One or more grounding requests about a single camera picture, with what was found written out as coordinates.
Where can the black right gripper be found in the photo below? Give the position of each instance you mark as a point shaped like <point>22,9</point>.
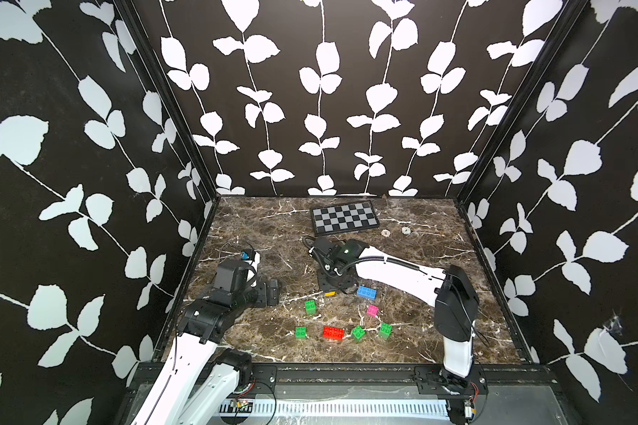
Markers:
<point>321,275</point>

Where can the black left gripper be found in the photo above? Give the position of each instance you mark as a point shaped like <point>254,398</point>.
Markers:
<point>263,298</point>

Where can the blue lego brick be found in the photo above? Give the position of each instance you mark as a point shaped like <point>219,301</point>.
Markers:
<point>366,293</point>

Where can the green lego brick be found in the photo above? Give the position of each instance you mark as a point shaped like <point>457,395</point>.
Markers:
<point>310,307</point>
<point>358,333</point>
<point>301,333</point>
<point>385,331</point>

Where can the pink lego brick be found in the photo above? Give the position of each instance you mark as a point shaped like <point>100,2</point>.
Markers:
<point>372,311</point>

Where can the red lego brick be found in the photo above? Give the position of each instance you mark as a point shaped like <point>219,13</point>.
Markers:
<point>333,334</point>

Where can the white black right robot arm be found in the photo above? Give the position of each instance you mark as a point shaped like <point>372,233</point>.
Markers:
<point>448,291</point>

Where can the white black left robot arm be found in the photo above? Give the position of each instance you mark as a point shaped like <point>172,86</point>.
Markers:
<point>192,383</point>

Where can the black grey checkerboard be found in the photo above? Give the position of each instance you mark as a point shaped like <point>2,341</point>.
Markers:
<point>343,218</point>

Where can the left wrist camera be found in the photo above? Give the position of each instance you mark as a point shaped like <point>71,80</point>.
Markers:
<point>252,258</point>

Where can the white slotted cable duct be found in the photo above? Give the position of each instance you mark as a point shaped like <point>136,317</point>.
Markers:
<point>433,409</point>

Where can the black front frame rail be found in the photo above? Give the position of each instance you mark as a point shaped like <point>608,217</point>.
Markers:
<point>424,377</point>

